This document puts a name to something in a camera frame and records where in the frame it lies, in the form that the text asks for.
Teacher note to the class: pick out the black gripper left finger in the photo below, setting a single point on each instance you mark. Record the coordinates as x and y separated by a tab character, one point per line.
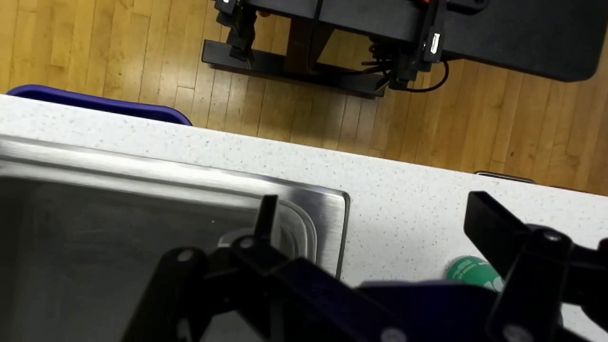
267	291

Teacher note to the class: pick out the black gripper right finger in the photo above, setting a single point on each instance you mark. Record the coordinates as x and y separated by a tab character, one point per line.
539	272

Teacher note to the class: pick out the green soda can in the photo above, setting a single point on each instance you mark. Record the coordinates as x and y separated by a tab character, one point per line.
472	272

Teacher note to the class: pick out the stainless steel double sink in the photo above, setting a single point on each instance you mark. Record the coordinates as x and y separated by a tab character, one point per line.
96	234

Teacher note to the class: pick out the blue chair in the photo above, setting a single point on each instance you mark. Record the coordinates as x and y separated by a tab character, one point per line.
96	105

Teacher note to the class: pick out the black metal stand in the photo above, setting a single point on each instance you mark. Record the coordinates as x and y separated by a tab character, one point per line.
305	39

